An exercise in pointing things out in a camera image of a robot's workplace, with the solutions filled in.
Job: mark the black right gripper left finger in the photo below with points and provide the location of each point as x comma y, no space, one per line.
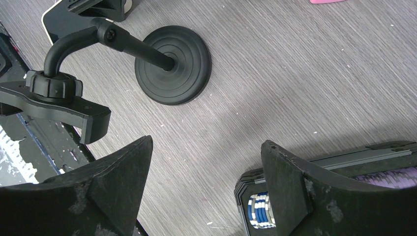
101,198

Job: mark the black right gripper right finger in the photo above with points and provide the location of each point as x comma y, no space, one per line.
308,200

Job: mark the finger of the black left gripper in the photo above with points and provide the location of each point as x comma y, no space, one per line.
108,9

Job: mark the smartphone with cream case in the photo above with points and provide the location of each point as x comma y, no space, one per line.
59,22

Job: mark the pink wedge stand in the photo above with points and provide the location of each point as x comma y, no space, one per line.
324,1

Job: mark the blue-white poker chip stack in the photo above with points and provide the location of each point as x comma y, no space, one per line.
260,213

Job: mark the black foam-lined case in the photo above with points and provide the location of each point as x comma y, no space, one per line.
364,160

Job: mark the purple poker chip stack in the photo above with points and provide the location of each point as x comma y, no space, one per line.
396,179

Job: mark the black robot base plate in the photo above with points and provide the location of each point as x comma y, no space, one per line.
33,150

